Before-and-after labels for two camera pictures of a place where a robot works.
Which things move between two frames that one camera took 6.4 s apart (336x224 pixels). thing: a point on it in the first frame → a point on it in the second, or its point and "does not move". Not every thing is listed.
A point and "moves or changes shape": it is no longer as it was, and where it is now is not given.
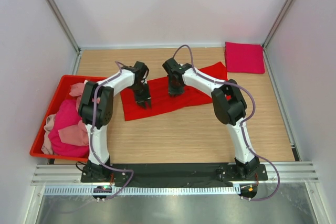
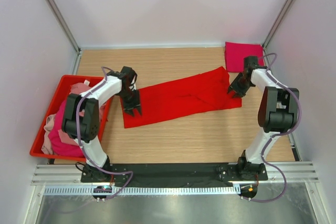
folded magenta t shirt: x=244 y=57 does not move
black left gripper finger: x=142 y=105 → x=129 y=112
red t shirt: x=162 y=101 moves or changes shape
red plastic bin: x=63 y=92 does not move
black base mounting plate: x=175 y=174 does not move
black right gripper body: x=174 y=89 → x=240 y=85
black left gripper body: x=142 y=92 → x=130 y=99
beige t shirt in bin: x=47 y=147 does not move
